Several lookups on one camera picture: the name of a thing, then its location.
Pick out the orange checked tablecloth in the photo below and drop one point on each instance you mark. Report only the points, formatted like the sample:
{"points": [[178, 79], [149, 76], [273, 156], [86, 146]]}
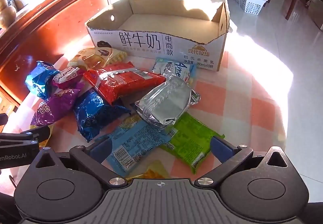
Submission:
{"points": [[239, 102]]}

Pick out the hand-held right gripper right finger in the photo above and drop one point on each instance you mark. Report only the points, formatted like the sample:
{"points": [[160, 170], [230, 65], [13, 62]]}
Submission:
{"points": [[222, 148]]}

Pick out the dark blue foil snack packet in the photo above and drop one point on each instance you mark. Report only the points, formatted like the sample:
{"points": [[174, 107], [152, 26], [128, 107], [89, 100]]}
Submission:
{"points": [[93, 115]]}

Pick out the purple snack packet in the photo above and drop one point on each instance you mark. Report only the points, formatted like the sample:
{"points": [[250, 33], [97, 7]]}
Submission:
{"points": [[53, 107]]}

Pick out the light blue barcode snack packet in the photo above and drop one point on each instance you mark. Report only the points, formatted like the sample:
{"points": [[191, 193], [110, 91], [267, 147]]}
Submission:
{"points": [[136, 140]]}

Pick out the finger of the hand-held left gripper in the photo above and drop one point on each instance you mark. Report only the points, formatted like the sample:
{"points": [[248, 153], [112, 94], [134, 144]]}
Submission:
{"points": [[37, 133], [2, 119]]}

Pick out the brown round fruit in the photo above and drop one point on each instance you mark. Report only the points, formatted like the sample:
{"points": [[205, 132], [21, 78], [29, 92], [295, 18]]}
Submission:
{"points": [[2, 3], [19, 4], [7, 17]]}

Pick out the silver foil snack packet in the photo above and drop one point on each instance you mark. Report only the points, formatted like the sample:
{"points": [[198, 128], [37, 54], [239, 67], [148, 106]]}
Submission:
{"points": [[166, 102]]}

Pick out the white printed cardboard box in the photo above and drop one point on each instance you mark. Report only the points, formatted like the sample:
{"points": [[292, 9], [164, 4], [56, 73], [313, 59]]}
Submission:
{"points": [[156, 44]]}

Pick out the beige bread snack packet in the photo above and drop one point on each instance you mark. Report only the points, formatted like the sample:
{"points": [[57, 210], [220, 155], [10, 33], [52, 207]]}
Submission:
{"points": [[88, 58]]}

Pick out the white light blue snack packet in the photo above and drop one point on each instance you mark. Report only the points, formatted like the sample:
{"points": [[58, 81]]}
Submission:
{"points": [[176, 68]]}

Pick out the small magenta snack packet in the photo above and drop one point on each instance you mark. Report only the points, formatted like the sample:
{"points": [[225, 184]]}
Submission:
{"points": [[67, 78]]}

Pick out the white perforated basket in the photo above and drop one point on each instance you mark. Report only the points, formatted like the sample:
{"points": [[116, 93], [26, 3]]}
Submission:
{"points": [[252, 4]]}

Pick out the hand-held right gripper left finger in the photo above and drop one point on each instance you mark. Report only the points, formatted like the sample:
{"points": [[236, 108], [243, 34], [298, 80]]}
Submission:
{"points": [[101, 150]]}

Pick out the shiny blue snack packet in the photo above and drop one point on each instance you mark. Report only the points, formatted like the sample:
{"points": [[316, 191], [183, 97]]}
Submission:
{"points": [[41, 80]]}

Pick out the red snack packet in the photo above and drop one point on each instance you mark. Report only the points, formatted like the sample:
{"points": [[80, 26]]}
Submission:
{"points": [[121, 82]]}

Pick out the green snack packet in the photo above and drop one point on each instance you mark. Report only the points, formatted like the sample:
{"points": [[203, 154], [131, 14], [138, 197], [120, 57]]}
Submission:
{"points": [[191, 138]]}

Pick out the red wooden cabinet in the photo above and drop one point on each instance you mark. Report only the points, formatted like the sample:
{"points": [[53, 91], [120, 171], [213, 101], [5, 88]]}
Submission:
{"points": [[50, 24]]}

